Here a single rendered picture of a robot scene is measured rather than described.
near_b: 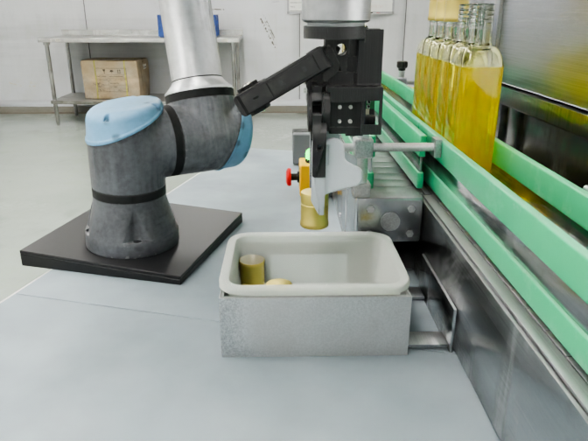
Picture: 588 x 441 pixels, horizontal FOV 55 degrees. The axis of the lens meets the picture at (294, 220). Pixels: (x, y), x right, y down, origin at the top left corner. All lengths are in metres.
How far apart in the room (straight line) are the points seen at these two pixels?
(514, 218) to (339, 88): 0.23
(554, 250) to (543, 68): 0.48
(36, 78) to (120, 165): 6.49
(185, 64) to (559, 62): 0.56
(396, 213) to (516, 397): 0.36
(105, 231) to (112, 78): 5.51
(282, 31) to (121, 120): 5.93
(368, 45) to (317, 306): 0.30
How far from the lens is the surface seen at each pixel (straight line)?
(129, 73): 6.34
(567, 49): 0.88
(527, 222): 0.55
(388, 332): 0.68
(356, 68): 0.65
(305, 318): 0.66
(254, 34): 6.76
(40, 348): 0.76
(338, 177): 0.65
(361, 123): 0.64
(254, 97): 0.63
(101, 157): 0.89
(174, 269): 0.88
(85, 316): 0.81
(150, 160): 0.89
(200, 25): 0.97
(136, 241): 0.92
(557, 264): 0.50
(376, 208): 0.81
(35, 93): 7.39
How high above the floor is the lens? 1.13
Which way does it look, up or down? 20 degrees down
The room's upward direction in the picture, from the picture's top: straight up
